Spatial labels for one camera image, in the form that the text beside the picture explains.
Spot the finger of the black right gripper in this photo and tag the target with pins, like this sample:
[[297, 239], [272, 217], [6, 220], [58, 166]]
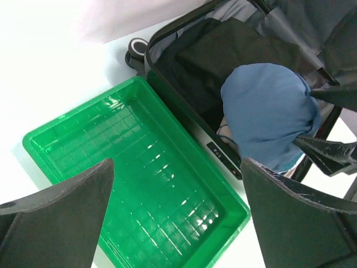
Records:
[[330, 157], [343, 96]]

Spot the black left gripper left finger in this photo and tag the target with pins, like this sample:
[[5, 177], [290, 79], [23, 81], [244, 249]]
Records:
[[60, 225]]

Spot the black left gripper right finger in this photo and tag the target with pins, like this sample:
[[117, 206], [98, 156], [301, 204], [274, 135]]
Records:
[[298, 226]]

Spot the space astronaut print suitcase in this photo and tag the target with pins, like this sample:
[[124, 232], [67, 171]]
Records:
[[325, 32]]

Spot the black garment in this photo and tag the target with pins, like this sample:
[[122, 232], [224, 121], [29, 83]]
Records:
[[199, 61]]

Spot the cream and teal towel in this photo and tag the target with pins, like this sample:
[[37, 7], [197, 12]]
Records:
[[225, 134]]

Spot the blue cloth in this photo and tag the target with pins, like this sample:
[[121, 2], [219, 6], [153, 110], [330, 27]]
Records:
[[266, 107]]

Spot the green plastic bin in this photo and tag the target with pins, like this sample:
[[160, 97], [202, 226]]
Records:
[[169, 206]]

